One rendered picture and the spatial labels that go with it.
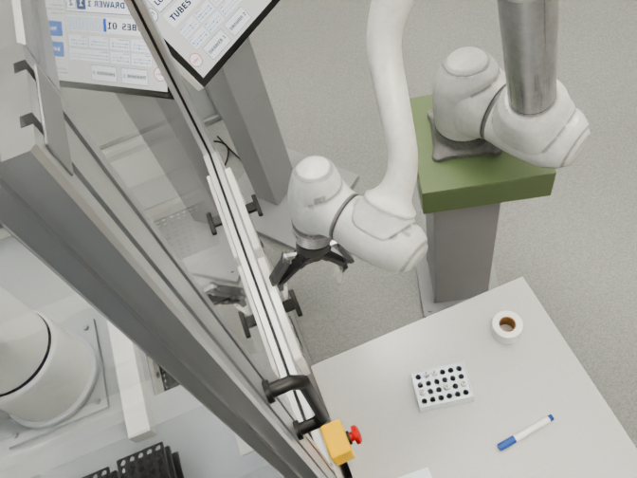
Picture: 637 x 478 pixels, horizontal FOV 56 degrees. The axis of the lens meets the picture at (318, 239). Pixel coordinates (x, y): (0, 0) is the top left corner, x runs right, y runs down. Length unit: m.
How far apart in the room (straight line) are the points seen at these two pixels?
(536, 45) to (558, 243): 1.46
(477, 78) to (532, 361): 0.67
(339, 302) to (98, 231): 2.13
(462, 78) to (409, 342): 0.65
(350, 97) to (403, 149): 2.02
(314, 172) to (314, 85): 2.09
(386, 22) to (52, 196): 0.85
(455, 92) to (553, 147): 0.26
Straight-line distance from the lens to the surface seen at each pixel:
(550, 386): 1.50
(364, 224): 1.09
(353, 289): 2.45
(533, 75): 1.28
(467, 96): 1.52
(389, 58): 1.09
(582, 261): 2.55
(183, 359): 0.49
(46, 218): 0.33
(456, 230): 1.95
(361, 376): 1.50
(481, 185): 1.63
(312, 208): 1.13
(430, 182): 1.63
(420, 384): 1.46
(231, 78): 2.16
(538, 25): 1.16
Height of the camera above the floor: 2.17
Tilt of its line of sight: 57 degrees down
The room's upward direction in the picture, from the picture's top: 18 degrees counter-clockwise
